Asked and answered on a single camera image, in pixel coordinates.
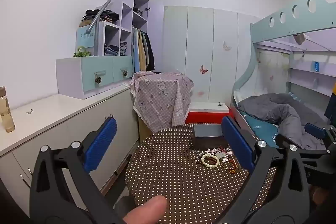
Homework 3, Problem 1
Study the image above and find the pink bear print cloth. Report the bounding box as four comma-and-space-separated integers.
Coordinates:
130, 70, 195, 133

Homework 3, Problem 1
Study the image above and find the lilac stair cabinet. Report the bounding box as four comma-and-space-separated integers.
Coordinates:
56, 0, 164, 100

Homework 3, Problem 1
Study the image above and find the low white cabinet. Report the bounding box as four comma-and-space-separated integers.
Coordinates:
0, 83, 140, 205

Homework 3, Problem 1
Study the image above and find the dark bead bracelet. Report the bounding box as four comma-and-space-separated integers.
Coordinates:
194, 150, 207, 163

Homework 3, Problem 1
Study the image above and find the pile of dark clothes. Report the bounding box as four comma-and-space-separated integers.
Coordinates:
80, 9, 120, 28

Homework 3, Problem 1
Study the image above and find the orange bead bracelet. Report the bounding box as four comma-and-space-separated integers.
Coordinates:
220, 160, 238, 173

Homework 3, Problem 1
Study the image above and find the brown polka dot round table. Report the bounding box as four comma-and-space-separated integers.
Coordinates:
125, 123, 279, 224

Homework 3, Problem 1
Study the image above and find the light wooden cabinet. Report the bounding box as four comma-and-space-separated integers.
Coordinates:
139, 114, 156, 144

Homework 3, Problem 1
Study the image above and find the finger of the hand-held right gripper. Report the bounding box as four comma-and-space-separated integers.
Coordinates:
276, 133, 331, 156
304, 123, 336, 141

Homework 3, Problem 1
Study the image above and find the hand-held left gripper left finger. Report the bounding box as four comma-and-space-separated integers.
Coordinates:
29, 117, 124, 224

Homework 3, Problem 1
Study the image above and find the yellow and navy jacket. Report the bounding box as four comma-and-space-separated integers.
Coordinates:
324, 91, 336, 120

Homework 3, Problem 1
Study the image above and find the black hanging jacket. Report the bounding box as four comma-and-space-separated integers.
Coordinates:
144, 31, 155, 71

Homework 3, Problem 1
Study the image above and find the red storage bench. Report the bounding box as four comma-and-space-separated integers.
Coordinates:
188, 102, 233, 125

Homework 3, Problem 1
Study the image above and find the person's left hand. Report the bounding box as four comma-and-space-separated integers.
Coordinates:
123, 195, 168, 224

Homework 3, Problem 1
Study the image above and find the grey duvet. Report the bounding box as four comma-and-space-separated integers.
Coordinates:
238, 93, 328, 150

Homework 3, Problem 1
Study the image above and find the light blue hanging shirt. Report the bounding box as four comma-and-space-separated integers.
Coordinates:
131, 28, 141, 74

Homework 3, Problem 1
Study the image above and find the green plant decoration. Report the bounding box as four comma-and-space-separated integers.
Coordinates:
73, 46, 91, 58

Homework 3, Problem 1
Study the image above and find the white bead bracelet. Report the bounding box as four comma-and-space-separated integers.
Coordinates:
201, 154, 220, 168

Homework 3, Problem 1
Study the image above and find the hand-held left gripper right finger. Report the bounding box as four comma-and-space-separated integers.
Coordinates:
221, 116, 311, 224

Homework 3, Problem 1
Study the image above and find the white wardrobe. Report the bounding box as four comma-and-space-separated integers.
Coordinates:
162, 5, 261, 111

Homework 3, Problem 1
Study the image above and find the brown hanging tag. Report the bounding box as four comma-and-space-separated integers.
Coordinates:
293, 33, 306, 45

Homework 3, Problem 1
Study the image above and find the blue bedsheet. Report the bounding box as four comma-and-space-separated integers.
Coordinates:
244, 114, 281, 149

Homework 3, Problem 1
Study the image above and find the dark jewelry box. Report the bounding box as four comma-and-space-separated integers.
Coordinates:
191, 124, 229, 150

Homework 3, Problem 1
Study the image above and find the teal bunk bed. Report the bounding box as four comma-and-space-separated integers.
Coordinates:
230, 0, 336, 152

